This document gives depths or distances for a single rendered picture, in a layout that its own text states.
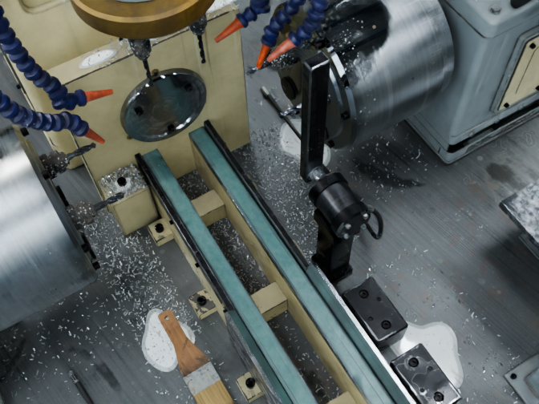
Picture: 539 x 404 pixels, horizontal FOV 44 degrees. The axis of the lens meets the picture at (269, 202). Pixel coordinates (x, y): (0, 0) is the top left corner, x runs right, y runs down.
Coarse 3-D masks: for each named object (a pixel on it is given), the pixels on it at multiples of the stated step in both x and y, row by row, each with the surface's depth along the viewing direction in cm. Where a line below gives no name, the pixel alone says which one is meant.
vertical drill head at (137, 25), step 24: (72, 0) 75; (96, 0) 74; (120, 0) 73; (144, 0) 73; (168, 0) 74; (192, 0) 74; (96, 24) 75; (120, 24) 73; (144, 24) 73; (168, 24) 74; (192, 24) 81; (144, 48) 79
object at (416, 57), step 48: (288, 0) 102; (336, 0) 97; (384, 0) 97; (432, 0) 99; (336, 48) 94; (384, 48) 96; (432, 48) 98; (288, 96) 114; (336, 96) 98; (384, 96) 98; (432, 96) 104; (336, 144) 108
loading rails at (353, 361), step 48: (192, 144) 117; (240, 192) 110; (192, 240) 104; (288, 240) 104; (240, 288) 101; (288, 288) 103; (240, 336) 96; (336, 336) 97; (240, 384) 103; (288, 384) 93; (384, 384) 93
